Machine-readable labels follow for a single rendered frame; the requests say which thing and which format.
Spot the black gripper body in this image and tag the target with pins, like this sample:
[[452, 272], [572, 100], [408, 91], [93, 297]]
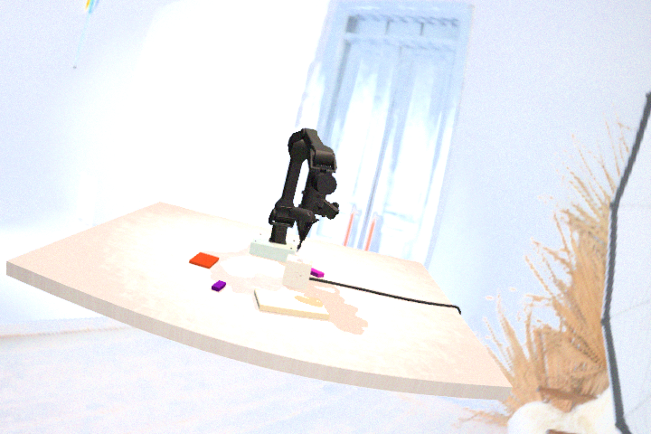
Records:
[[304, 211]]

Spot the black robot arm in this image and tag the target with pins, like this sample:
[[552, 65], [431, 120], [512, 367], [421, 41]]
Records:
[[321, 161]]

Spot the orange rectangular block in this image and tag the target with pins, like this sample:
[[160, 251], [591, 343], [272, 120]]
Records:
[[203, 260]]

